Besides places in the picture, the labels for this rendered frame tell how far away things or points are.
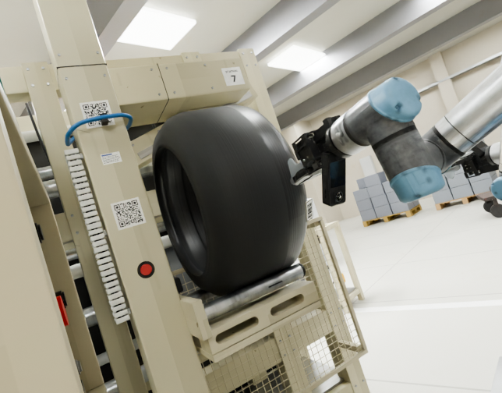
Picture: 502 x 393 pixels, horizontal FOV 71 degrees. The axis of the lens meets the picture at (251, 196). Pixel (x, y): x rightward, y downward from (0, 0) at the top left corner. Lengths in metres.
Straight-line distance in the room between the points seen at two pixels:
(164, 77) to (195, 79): 0.13
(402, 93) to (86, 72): 0.84
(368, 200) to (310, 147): 7.97
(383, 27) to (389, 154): 6.31
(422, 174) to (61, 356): 0.52
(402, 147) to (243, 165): 0.43
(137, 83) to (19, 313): 1.27
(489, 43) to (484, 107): 10.35
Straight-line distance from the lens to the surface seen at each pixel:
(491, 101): 0.70
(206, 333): 0.94
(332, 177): 0.72
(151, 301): 1.01
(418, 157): 0.60
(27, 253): 0.22
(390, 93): 0.59
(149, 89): 1.43
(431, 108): 11.14
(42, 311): 0.22
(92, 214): 1.01
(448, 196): 8.18
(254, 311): 1.00
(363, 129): 0.62
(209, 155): 0.89
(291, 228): 0.97
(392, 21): 6.84
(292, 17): 5.05
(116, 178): 1.03
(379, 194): 8.56
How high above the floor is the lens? 1.11
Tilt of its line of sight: 3 degrees up
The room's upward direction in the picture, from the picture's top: 18 degrees counter-clockwise
